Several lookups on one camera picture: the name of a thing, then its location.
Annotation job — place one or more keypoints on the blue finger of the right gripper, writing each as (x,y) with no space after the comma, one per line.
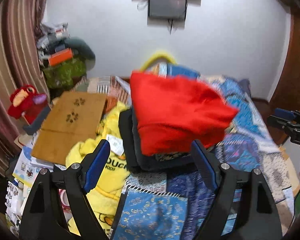
(284,114)

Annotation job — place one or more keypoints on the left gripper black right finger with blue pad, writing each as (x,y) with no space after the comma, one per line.
(257,214)

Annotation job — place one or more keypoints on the red zip jacket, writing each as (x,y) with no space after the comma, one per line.
(172,112)

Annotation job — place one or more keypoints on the navy patterned folded clothes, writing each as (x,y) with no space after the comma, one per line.
(137,162)

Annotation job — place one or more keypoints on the brown wooden door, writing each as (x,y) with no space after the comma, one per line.
(287,91)

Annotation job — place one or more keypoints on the yellow duck kids garment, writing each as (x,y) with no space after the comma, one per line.
(104,198)

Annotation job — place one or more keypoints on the blue patchwork bedspread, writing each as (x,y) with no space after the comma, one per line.
(246,145)

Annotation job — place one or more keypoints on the wooden lap desk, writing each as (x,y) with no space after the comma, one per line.
(74,118)

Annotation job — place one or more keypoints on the red plush toy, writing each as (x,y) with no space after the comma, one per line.
(27,102)

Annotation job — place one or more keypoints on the yellow round cushion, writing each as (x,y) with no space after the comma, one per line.
(158,56)

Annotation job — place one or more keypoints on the green storage box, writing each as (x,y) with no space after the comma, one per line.
(63,74)

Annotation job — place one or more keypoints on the striped brown curtain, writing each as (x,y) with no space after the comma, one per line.
(19,31)

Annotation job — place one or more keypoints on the orange box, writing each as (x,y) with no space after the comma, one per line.
(60,57)

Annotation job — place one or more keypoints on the pile of clutter on box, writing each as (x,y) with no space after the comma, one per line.
(52,34)

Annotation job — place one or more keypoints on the small wall monitor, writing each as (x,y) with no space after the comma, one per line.
(167,9)

